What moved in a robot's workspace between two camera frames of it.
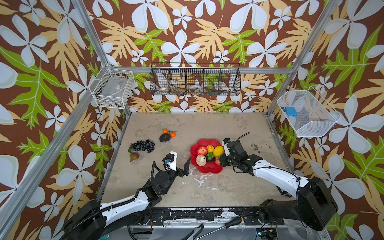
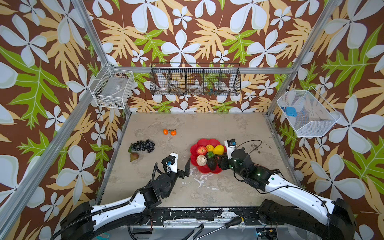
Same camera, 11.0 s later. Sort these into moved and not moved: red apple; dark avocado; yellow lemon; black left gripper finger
Moved: dark avocado
Not moved: red apple; yellow lemon; black left gripper finger
